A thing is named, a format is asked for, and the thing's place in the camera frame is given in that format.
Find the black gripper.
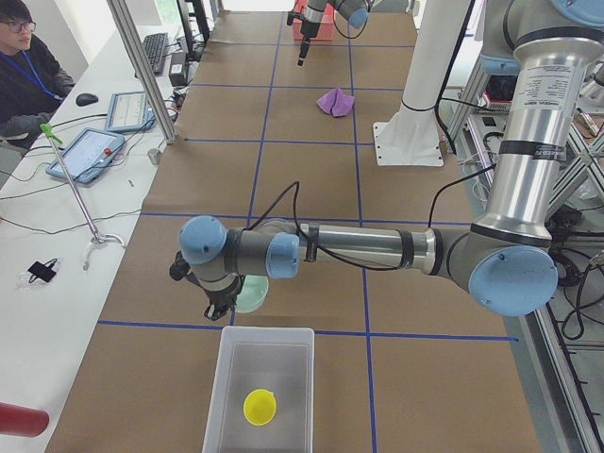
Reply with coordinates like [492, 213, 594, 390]
[296, 19, 317, 65]
[202, 277, 241, 321]

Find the mint green bowl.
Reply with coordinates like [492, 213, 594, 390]
[235, 276, 269, 313]

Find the purple cloth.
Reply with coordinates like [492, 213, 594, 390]
[316, 88, 355, 118]

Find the yellow plastic cup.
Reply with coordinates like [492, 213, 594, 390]
[243, 389, 277, 427]

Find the clear plastic storage box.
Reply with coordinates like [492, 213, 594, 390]
[202, 327, 314, 452]

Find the pink plastic bin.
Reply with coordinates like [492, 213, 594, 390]
[291, 0, 337, 42]

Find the reacher grabber stick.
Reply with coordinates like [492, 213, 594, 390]
[41, 123, 126, 271]

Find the black keyboard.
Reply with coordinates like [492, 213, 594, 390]
[143, 33, 168, 75]

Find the small black device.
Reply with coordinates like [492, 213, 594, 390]
[19, 258, 60, 286]

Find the far teach pendant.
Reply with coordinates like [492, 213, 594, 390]
[105, 92, 155, 133]

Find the teach pendant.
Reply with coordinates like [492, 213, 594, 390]
[105, 92, 155, 133]
[47, 127, 126, 184]

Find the near teach pendant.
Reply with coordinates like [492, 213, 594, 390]
[47, 127, 126, 184]

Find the black computer mouse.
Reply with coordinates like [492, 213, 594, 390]
[75, 92, 98, 107]

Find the red cylinder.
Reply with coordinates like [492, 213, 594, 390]
[0, 403, 49, 438]

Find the seated person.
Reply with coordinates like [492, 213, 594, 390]
[1, 1, 76, 149]

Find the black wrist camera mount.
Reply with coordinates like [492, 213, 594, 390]
[169, 251, 191, 281]

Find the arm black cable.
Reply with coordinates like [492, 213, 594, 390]
[247, 181, 402, 273]

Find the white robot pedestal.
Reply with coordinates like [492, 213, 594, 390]
[374, 0, 474, 167]

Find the aluminium frame post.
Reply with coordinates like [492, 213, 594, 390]
[107, 0, 176, 144]

